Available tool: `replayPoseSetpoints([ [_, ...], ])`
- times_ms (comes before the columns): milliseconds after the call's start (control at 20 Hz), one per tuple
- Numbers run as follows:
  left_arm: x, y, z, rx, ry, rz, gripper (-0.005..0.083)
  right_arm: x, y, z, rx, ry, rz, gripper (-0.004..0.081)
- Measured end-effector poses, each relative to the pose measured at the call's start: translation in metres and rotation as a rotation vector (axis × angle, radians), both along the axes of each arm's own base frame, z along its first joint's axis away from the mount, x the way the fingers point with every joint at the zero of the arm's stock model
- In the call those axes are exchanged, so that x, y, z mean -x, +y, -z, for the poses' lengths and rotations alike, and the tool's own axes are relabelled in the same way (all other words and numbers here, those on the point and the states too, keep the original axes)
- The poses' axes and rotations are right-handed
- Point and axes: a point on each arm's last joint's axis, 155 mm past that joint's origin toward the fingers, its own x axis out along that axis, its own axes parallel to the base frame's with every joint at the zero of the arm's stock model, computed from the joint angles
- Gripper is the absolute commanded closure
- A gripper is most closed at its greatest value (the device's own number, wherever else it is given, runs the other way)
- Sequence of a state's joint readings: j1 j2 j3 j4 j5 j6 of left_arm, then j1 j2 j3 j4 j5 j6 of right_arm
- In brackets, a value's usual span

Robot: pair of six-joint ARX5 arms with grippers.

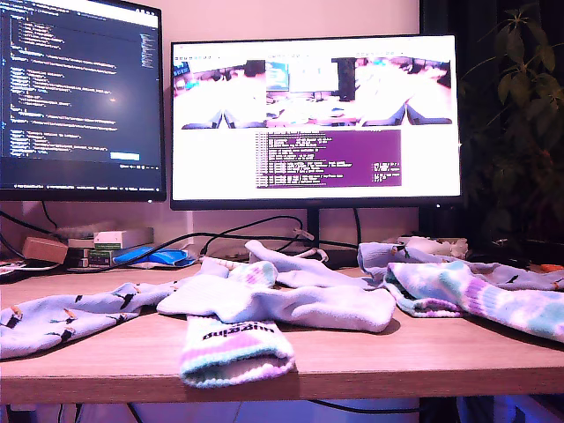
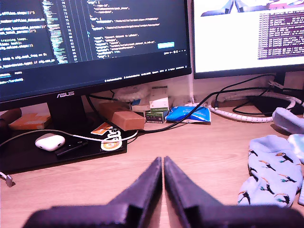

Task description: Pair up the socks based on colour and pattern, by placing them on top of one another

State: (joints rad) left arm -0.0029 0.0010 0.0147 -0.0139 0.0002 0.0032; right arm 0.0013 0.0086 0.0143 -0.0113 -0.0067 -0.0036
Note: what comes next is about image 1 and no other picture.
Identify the small white connector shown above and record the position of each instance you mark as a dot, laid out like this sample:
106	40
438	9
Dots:
304	233

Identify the grey flat box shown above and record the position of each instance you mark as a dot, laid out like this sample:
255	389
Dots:
138	236

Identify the small orange object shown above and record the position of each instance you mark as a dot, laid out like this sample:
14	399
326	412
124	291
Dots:
551	267

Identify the plain white sock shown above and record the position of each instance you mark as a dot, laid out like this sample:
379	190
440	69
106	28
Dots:
299	266
308	304

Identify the black flat case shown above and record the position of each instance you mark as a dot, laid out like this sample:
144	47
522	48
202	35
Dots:
498	259

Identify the pale blue bird-print sock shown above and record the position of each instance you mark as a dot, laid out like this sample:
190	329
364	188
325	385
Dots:
66	317
374	257

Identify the white box with green label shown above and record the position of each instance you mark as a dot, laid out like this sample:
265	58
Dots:
108	240

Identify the dark code monitor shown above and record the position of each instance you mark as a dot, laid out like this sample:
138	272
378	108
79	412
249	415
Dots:
66	88

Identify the bright screen monitor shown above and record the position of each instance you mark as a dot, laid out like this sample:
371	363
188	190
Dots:
211	167

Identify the green potted plant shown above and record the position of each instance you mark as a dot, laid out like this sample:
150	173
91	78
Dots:
515	132

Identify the dark printed mat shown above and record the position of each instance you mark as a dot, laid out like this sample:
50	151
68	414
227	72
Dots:
17	272

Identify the white game controller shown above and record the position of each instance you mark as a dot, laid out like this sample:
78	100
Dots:
440	244

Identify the blue pouch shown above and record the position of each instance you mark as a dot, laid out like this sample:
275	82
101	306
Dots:
150	256

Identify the stack of small boxes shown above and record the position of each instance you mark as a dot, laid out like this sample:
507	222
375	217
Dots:
90	257

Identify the pastel tie-dye sock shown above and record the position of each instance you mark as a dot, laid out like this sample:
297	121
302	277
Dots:
506	304
233	352

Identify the small tan box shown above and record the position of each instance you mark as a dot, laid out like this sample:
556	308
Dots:
44	250

